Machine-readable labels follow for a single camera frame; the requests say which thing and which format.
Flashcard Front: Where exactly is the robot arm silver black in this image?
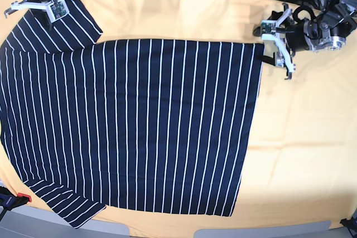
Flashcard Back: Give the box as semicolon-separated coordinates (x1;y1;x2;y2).
253;0;356;80

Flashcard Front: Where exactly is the black clamp right corner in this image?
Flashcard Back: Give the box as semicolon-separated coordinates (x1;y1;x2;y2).
340;217;357;238

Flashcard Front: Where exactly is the yellow table cloth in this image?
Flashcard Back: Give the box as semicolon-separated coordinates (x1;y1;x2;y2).
1;0;356;237

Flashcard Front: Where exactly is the red black clamp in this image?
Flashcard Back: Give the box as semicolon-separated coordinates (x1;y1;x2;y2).
1;186;32;211

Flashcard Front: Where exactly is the navy white striped T-shirt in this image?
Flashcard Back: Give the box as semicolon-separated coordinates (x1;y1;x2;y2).
1;0;264;228

